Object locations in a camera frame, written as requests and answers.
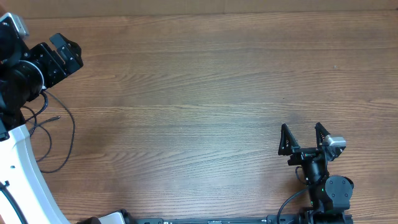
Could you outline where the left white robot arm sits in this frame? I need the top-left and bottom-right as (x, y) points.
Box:
(1, 14), (83, 223)

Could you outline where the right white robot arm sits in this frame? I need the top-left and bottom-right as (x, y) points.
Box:
(274, 123), (354, 224)

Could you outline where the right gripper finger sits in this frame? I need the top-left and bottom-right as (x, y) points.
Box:
(315, 122), (330, 147)
(278, 123), (300, 156)

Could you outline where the black USB-A cable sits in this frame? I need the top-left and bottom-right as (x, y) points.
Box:
(37, 90), (76, 174)

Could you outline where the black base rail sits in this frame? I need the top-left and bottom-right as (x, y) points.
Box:
(132, 214), (354, 224)

